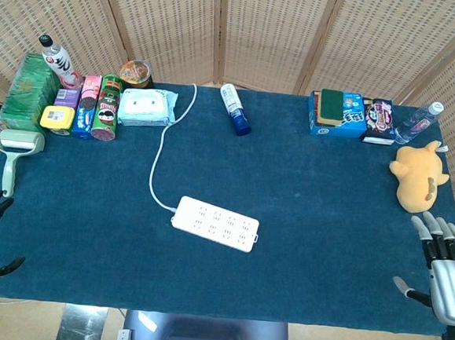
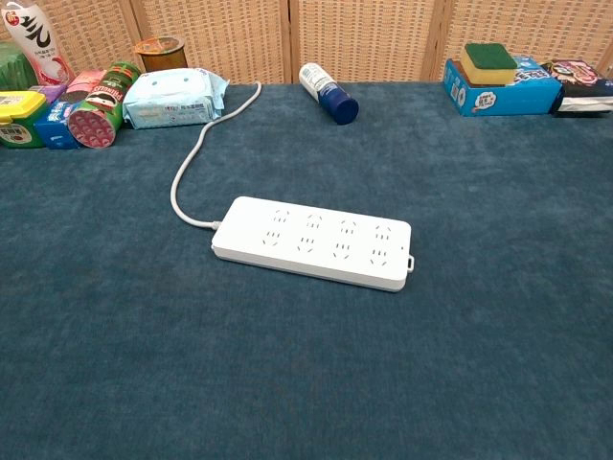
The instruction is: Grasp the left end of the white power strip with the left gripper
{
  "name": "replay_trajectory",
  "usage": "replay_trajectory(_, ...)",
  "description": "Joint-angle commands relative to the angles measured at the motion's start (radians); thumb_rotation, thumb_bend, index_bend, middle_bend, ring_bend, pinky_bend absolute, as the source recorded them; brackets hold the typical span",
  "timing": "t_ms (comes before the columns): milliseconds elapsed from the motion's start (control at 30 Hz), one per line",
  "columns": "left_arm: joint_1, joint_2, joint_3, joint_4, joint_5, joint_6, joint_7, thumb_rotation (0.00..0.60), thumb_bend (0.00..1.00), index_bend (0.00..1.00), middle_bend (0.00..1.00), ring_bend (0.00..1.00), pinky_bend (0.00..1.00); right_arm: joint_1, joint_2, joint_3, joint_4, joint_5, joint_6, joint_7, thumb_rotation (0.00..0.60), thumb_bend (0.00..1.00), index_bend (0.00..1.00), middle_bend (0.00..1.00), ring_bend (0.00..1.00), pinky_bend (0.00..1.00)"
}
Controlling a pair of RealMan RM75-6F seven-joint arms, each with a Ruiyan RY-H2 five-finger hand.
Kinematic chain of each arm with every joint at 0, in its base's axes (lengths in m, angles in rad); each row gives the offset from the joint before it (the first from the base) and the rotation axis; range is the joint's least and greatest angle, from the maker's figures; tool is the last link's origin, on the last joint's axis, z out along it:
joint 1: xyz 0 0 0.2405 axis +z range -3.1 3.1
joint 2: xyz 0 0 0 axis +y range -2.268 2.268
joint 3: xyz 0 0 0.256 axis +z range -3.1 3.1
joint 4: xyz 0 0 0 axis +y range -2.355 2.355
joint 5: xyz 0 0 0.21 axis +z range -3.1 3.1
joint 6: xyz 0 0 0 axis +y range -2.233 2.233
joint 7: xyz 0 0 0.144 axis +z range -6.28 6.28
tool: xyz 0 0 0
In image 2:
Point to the white power strip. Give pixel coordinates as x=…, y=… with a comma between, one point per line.
x=330, y=249

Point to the blue table cloth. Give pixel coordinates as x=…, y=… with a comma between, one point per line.
x=306, y=335

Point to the blue and white spray can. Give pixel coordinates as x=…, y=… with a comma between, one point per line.
x=330, y=93

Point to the pale blue wet wipes pack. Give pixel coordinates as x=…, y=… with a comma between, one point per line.
x=172, y=98

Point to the woven rattan folding screen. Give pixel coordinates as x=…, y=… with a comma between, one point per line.
x=364, y=38

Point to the brown instant noodle cup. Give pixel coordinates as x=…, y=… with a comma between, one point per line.
x=161, y=53

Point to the green Pringles can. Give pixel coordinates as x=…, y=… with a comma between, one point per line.
x=100, y=112

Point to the blue cardboard box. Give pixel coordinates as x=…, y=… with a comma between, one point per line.
x=507, y=93

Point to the yellow and green sponge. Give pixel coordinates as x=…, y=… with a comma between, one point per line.
x=488, y=63

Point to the pink snack pack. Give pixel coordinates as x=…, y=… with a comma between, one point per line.
x=86, y=80

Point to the blue Oreo box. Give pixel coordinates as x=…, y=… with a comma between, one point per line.
x=55, y=125

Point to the purple snack pack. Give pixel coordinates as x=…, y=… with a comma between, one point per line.
x=48, y=92

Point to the yellow lidded green container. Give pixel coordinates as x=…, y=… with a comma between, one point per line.
x=19, y=117

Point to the black and pink snack bag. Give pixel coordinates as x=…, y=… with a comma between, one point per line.
x=582, y=84

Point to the white and red bottle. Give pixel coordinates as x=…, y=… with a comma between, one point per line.
x=38, y=43

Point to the green object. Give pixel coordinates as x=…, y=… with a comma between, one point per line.
x=14, y=67

